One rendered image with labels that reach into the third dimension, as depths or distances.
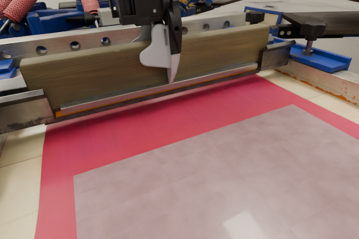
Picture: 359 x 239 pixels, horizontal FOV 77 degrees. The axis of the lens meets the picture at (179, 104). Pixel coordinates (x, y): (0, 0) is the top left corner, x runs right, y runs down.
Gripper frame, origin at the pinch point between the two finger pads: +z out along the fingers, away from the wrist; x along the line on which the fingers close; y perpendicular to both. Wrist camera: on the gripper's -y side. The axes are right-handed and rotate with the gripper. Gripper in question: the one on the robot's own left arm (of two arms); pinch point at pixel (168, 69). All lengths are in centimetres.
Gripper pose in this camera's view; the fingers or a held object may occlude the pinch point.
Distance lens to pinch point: 38.8
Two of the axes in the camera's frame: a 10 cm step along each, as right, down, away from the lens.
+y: -9.1, 2.4, -3.4
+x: 4.2, 4.5, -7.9
